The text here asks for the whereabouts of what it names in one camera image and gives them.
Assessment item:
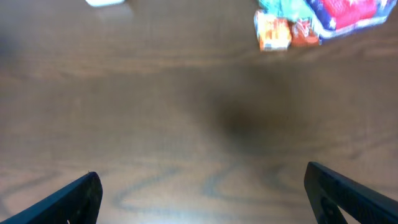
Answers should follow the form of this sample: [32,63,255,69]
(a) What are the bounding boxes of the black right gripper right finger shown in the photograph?
[304,162,397,224]

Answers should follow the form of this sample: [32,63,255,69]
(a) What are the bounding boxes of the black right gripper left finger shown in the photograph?
[1,172,103,224]

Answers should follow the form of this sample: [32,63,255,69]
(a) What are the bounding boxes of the brown orange candy bar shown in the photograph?
[290,19,320,47]

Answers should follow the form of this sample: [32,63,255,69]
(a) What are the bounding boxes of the orange white small packet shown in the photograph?
[254,10,292,52]

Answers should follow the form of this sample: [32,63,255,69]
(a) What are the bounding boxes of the red purple snack packet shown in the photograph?
[307,0,397,42]

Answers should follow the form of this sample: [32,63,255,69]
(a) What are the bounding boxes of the green wipes packet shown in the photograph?
[258,0,313,22]

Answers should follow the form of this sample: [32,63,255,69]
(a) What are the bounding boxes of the white barcode scanner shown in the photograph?
[85,0,125,7]

